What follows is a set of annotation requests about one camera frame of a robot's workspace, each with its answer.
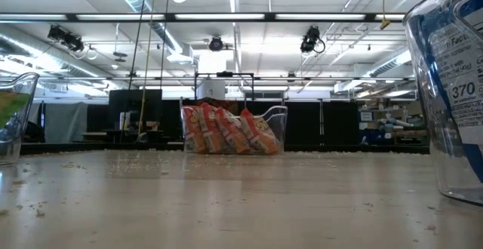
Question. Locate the cluttered workbench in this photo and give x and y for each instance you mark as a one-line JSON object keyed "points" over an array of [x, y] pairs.
{"points": [[392, 126]]}

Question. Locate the black beam with light strips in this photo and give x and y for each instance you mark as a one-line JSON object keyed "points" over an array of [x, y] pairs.
{"points": [[170, 17]]}

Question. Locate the clear plastic bin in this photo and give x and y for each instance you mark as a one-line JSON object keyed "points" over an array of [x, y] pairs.
{"points": [[19, 139], [281, 128], [426, 109]]}

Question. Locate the silver ventilation duct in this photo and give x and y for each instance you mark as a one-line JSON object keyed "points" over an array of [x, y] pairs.
{"points": [[45, 53]]}

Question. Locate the green Maruchan noodle pack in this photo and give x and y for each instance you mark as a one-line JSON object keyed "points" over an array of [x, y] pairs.
{"points": [[11, 107]]}

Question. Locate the grey fabric cover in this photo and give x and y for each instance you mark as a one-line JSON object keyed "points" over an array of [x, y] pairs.
{"points": [[66, 122]]}

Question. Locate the black ceiling-mounted camera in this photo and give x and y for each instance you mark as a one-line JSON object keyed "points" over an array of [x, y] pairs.
{"points": [[216, 43], [310, 39], [68, 39]]}

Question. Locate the white box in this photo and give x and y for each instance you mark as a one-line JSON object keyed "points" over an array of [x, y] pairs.
{"points": [[210, 90]]}

